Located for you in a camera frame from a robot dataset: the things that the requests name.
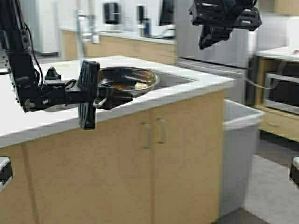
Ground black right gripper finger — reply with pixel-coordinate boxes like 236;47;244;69
216;27;233;42
199;25;219;49

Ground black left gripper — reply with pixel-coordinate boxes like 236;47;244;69
22;67;133;112

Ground raw shrimp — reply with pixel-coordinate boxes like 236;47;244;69
135;82;148;90

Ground steel frying pan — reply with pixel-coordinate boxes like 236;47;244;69
93;67;160;109

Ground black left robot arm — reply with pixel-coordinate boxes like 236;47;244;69
0;0;133;112

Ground stainless steel refrigerator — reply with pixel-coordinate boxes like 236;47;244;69
175;0;257;104

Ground silver sink faucet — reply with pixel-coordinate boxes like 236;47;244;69
75;9;99;65

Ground steel sink basin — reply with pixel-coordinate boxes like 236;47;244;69
151;70;196;91

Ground island cabinet with doors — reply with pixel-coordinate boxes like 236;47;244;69
0;91;225;224

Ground grey trash bin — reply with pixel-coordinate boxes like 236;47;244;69
220;100;264;216

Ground black object at left edge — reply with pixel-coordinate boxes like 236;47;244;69
0;157;13;190

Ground black object at edge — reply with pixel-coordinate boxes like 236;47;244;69
289;157;299;187
0;157;13;190

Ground black object at right edge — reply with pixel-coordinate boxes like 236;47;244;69
289;157;299;187

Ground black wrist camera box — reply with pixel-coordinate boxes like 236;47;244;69
188;0;262;31

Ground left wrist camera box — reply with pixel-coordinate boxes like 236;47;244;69
78;61;100;130

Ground left island door handle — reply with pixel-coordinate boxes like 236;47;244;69
142;122;152;149

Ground island door handle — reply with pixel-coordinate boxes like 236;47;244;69
157;118;166;144
142;122;152;149

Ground right island door handle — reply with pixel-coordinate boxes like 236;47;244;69
157;118;166;144

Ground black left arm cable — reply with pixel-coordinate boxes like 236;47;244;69
22;22;45;87

